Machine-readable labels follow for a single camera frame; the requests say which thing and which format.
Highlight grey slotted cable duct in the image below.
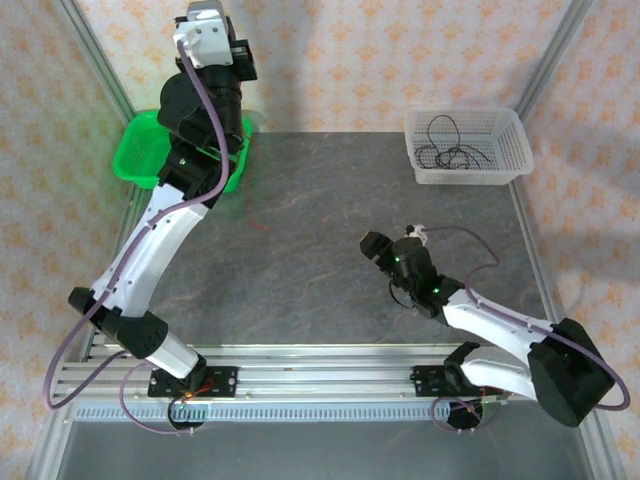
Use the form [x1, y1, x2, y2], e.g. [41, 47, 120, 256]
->
[73, 402, 507, 422]

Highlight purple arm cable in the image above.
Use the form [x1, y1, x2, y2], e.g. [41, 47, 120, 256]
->
[422, 225, 630, 435]
[42, 39, 232, 436]

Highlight thin black cable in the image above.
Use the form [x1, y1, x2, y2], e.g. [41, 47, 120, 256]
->
[417, 113, 472, 172]
[434, 144, 494, 172]

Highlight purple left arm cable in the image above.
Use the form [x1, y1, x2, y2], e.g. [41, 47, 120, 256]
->
[42, 39, 232, 436]

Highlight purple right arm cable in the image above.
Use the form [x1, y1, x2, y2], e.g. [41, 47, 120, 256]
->
[422, 225, 630, 435]

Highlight aluminium frame post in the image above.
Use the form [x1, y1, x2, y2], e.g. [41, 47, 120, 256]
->
[514, 0, 596, 119]
[53, 0, 136, 119]

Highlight white perforated plastic basket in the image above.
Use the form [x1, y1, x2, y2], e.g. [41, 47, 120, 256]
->
[402, 104, 535, 186]

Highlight green plastic basket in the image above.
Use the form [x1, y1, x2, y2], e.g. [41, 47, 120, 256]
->
[110, 110, 256, 195]

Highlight aluminium table edge rail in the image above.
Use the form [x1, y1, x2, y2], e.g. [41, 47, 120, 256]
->
[508, 178, 624, 480]

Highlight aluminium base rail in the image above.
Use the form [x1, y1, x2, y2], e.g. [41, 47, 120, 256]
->
[52, 343, 601, 402]

